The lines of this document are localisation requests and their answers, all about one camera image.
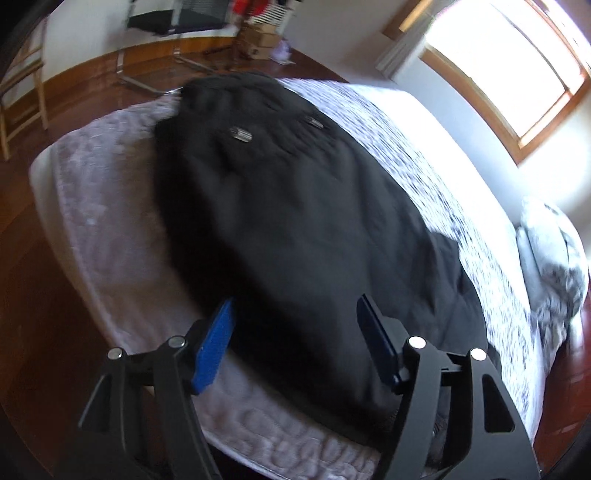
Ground quilted leaf-pattern bedspread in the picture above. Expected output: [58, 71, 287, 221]
[28, 76, 548, 480]

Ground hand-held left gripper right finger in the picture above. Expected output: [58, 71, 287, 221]
[355, 293, 542, 480]

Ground red garment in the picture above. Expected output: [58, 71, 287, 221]
[231, 0, 269, 17]

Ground black pants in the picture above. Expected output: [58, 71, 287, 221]
[152, 71, 502, 462]

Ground folded light blue comforter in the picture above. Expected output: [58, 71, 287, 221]
[515, 196, 589, 352]

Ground wooden framed window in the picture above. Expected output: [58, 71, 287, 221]
[383, 0, 591, 164]

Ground black chrome cantilever chair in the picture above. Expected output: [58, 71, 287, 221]
[115, 0, 232, 93]

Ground light wooden chair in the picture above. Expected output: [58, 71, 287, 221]
[0, 18, 49, 160]

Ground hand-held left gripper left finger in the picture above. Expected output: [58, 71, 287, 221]
[53, 298, 237, 480]

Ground light blue bed sheet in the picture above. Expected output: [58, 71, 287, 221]
[342, 82, 525, 232]

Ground white striped rack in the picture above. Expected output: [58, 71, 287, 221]
[252, 0, 296, 28]

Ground cardboard box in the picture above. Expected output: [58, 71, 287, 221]
[238, 21, 282, 61]

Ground grey curtain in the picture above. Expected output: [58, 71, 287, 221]
[376, 28, 428, 79]

